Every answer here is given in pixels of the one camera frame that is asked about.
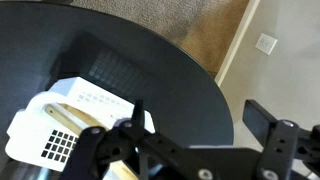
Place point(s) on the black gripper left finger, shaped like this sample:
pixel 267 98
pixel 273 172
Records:
pixel 100 150

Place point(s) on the white baseboard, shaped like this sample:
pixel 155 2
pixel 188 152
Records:
pixel 233 46

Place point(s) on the white plastic basket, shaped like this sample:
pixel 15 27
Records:
pixel 30 133

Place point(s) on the wooden spoon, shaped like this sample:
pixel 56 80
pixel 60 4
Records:
pixel 87 118
pixel 56 115

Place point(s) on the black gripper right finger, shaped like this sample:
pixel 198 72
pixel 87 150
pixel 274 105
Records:
pixel 280 143

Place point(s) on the round black dining table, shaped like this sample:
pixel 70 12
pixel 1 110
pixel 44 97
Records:
pixel 166 83

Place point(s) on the white wall outlet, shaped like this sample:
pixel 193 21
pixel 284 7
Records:
pixel 266 43

